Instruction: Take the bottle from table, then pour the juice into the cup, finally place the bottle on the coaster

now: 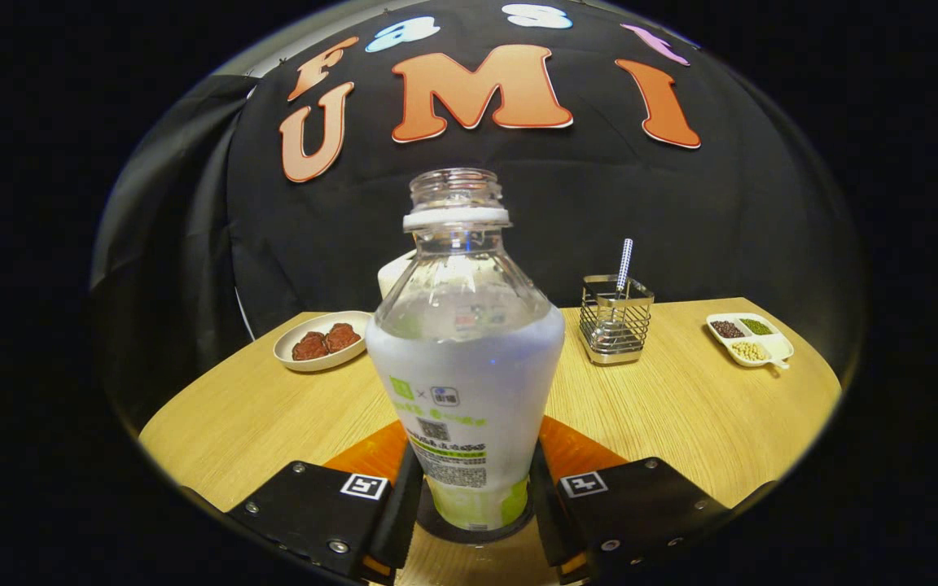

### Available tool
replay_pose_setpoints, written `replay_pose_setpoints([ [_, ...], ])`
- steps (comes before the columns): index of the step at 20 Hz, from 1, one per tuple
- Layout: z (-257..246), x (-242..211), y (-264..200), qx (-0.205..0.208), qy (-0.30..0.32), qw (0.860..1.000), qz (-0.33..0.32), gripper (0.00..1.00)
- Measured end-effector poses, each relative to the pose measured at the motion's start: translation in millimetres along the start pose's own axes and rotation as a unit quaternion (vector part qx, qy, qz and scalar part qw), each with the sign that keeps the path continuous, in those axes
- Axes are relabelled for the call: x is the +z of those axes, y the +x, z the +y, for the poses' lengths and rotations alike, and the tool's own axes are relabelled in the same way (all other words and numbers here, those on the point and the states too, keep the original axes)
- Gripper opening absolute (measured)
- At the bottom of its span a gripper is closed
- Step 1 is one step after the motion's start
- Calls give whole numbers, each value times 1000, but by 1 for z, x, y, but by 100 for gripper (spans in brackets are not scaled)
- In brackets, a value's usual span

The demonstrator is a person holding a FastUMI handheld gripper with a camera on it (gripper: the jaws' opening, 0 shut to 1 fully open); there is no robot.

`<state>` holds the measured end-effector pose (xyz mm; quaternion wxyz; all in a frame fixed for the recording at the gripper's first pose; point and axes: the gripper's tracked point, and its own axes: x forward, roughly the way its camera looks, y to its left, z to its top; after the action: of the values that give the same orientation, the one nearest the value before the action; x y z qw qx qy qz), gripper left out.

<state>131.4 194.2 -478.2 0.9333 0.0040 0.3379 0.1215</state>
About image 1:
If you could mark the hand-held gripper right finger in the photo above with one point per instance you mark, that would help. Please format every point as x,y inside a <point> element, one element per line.
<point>546,513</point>

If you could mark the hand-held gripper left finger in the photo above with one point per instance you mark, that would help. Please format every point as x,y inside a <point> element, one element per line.
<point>404,513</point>

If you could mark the dark brown round coaster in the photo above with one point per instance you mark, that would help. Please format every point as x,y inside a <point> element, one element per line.
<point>424,521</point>

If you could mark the clear juice bottle white label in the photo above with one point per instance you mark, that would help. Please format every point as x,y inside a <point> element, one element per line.
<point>465,382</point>

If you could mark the wooden table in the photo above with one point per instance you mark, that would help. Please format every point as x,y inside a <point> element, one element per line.
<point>681,407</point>

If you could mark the small cream plate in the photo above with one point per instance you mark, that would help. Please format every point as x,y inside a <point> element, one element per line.
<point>294,362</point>

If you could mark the red braised meat piece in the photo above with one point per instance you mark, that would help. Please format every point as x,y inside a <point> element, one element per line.
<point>309,346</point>
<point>342,336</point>

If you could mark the cream white dispenser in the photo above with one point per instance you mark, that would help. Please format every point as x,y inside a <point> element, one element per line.
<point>392,273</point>

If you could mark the striped straw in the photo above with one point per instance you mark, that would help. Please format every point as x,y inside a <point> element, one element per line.
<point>624,264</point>

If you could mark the white divided dish with beans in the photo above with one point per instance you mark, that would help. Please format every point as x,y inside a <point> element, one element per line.
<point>774,348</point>

